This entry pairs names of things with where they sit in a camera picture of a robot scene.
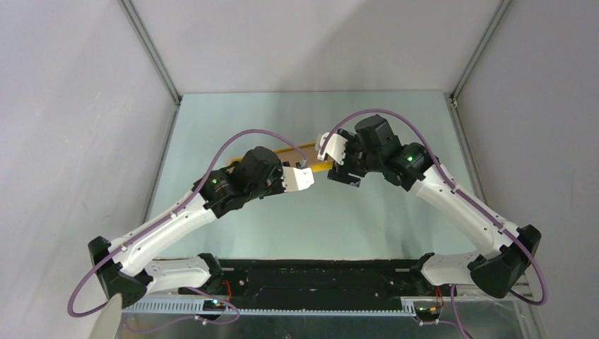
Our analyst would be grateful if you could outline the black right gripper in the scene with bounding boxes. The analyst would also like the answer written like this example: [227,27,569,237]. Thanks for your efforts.
[327,129,382,188]

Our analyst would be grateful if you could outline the yellow wooden picture frame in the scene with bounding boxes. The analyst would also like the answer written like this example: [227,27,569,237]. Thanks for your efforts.
[227,143,333,178]

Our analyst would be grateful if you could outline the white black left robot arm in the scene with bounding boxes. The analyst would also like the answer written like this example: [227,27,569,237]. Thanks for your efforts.
[88,146,294,307]

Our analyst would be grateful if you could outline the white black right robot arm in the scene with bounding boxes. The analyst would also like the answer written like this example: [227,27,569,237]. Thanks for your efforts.
[315,110,541,298]

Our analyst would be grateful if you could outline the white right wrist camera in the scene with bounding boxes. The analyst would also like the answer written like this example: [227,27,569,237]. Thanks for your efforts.
[314,132,348,165]

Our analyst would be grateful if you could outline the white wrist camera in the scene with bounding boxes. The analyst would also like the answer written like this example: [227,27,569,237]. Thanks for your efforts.
[314,132,348,165]
[282,166,314,193]

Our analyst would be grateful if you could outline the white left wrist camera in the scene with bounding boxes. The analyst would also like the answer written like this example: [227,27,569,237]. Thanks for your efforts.
[282,166,314,193]

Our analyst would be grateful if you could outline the aluminium corner post right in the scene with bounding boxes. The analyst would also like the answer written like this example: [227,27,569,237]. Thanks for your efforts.
[449,0,515,107]

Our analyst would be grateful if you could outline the aluminium corner post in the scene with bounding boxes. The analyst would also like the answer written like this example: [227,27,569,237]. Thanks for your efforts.
[117,0,182,106]
[449,0,515,107]

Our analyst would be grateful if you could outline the aluminium front rail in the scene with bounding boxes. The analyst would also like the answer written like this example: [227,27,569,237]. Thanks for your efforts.
[106,266,535,303]

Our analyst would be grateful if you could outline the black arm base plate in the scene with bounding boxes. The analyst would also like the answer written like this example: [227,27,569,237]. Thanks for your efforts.
[201,258,451,308]

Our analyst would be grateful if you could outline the grey slotted cable duct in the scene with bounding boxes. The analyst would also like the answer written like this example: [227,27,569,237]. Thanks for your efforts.
[123,298,416,316]

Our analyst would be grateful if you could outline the aluminium corner post left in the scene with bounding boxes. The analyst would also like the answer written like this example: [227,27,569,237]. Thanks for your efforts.
[117,0,182,106]

